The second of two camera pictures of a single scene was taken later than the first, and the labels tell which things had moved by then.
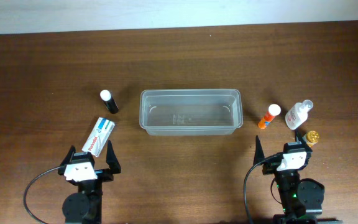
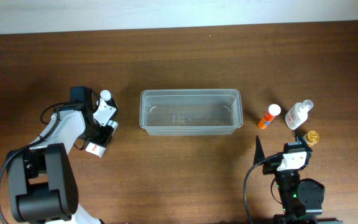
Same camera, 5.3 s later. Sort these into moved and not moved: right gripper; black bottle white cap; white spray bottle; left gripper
Moved: left gripper
Not moved: white spray bottle; black bottle white cap; right gripper
